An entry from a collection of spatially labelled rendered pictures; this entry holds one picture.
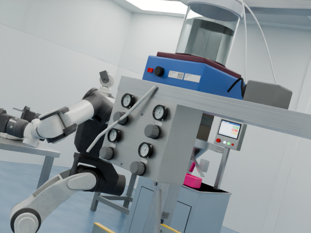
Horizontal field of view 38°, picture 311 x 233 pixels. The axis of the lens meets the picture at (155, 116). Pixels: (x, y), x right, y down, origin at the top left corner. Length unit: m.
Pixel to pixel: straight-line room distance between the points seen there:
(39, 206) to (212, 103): 1.46
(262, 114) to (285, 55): 5.60
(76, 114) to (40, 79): 5.13
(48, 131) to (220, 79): 0.95
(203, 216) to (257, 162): 2.70
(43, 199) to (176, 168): 1.28
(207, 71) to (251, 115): 0.22
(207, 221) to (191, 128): 2.80
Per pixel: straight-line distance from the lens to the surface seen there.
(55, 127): 1.89
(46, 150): 2.72
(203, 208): 3.75
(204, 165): 3.87
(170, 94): 1.08
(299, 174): 6.17
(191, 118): 1.10
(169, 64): 1.16
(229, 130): 3.97
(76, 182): 2.26
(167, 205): 1.48
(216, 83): 1.14
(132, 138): 1.14
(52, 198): 2.30
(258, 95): 1.04
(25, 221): 2.27
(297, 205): 6.17
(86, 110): 1.97
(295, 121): 0.89
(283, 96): 1.05
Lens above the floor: 1.25
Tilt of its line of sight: level
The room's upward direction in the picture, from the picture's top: 16 degrees clockwise
